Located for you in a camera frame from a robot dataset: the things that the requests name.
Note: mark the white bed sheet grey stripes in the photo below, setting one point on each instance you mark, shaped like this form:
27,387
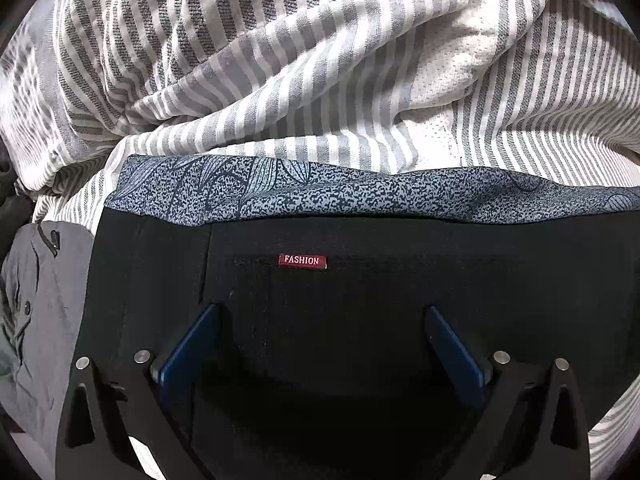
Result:
550,110

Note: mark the grey white striped duvet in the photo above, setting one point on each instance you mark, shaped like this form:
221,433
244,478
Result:
225,60

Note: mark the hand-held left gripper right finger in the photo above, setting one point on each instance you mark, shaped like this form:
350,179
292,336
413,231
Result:
457,355

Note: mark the grey garment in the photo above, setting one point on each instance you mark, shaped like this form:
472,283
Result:
45,300

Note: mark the black pants with patterned waistband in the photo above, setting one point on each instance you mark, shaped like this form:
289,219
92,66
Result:
320,310

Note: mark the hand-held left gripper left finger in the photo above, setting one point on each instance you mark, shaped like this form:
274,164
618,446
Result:
187,355

